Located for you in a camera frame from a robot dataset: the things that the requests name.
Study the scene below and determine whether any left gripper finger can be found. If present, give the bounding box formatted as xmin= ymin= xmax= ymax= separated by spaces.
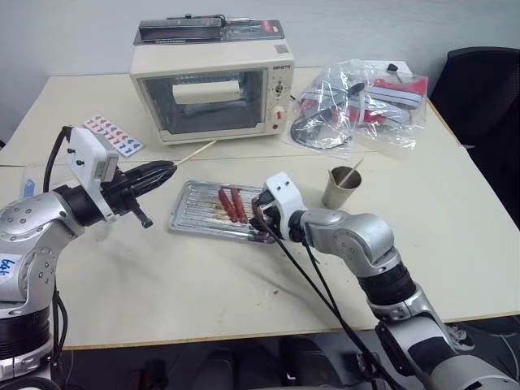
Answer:
xmin=120 ymin=159 xmax=179 ymax=182
xmin=128 ymin=167 xmax=177 ymax=193

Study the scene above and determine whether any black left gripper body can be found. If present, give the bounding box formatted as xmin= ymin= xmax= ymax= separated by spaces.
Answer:
xmin=101 ymin=169 xmax=154 ymax=229

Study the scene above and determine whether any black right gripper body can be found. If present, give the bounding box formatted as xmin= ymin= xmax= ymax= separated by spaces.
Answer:
xmin=249 ymin=190 xmax=288 ymax=240

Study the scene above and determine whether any wooden skewer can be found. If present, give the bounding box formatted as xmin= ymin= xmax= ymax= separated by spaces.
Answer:
xmin=340 ymin=158 xmax=365 ymax=189
xmin=173 ymin=140 xmax=217 ymax=167

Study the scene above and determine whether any red sausage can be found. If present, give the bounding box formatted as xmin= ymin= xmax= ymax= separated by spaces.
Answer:
xmin=217 ymin=187 xmax=239 ymax=223
xmin=230 ymin=188 xmax=249 ymax=224

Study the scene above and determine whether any ribbed metal tray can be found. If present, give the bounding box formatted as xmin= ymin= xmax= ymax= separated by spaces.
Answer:
xmin=167 ymin=180 xmax=272 ymax=241

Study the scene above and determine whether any brown paper cup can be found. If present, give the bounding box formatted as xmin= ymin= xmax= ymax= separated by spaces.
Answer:
xmin=322 ymin=166 xmax=364 ymax=210

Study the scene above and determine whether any card with red blue shapes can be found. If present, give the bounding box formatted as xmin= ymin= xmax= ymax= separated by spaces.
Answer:
xmin=81 ymin=115 xmax=145 ymax=157

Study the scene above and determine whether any small blue white box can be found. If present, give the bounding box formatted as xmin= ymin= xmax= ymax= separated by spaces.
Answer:
xmin=21 ymin=163 xmax=38 ymax=201

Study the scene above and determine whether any cream toaster oven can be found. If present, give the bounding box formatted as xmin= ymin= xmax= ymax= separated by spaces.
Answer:
xmin=130 ymin=37 xmax=296 ymax=148

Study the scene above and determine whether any black flat box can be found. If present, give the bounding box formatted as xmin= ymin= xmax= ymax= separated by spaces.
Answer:
xmin=137 ymin=13 xmax=284 ymax=45

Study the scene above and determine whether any clear bag with red packs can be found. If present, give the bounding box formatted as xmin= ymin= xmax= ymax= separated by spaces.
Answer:
xmin=353 ymin=59 xmax=431 ymax=150

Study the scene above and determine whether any black office chair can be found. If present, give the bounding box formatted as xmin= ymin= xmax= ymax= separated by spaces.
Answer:
xmin=429 ymin=45 xmax=520 ymax=229

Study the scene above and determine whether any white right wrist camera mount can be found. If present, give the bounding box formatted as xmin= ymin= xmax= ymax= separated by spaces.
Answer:
xmin=262 ymin=172 xmax=309 ymax=241

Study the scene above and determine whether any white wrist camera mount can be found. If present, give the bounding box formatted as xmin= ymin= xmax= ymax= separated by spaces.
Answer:
xmin=262 ymin=172 xmax=309 ymax=241
xmin=64 ymin=127 xmax=120 ymax=223

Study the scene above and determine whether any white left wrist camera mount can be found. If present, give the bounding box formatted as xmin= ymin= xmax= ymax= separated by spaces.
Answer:
xmin=64 ymin=127 xmax=120 ymax=223

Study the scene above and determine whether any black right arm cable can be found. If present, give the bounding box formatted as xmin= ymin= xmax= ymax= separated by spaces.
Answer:
xmin=266 ymin=225 xmax=397 ymax=390
xmin=301 ymin=237 xmax=431 ymax=390

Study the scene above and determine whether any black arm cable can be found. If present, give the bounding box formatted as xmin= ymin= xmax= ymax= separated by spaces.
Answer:
xmin=301 ymin=237 xmax=431 ymax=390
xmin=41 ymin=125 xmax=74 ymax=194
xmin=266 ymin=225 xmax=397 ymax=390

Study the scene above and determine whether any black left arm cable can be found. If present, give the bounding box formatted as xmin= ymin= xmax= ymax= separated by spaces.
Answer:
xmin=41 ymin=125 xmax=74 ymax=194

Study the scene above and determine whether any black coiled cable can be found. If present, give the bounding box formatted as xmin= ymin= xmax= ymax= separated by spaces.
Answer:
xmin=289 ymin=110 xmax=355 ymax=150

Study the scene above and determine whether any clear plastic bag with cable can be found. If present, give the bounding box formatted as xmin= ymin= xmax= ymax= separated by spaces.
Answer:
xmin=283 ymin=59 xmax=369 ymax=160

